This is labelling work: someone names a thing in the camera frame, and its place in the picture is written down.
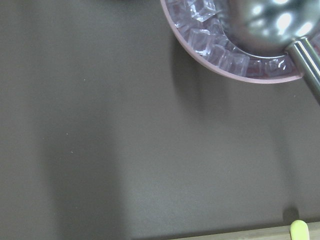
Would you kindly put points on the metal scoop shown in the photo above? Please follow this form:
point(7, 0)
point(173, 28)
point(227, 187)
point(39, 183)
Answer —
point(273, 28)

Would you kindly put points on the pink bowl with ice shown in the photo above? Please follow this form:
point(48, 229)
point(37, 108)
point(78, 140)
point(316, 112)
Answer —
point(196, 25)

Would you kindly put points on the yellow plastic knife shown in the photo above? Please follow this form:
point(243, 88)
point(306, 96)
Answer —
point(299, 230)

